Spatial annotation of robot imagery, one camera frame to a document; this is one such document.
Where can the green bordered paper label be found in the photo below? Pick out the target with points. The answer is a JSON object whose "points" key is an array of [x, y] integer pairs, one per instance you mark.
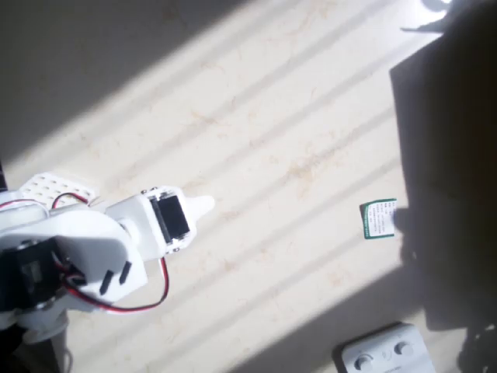
{"points": [[378, 219]]}

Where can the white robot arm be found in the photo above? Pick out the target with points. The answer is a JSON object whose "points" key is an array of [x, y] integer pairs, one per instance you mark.
{"points": [[89, 241]]}

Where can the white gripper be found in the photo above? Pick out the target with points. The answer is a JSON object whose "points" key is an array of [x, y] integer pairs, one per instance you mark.
{"points": [[173, 218]]}

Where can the white control box with knobs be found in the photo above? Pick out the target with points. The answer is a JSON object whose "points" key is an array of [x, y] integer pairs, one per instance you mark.
{"points": [[384, 349]]}

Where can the white perforated base plate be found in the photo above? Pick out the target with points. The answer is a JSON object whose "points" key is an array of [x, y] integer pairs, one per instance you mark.
{"points": [[42, 186]]}

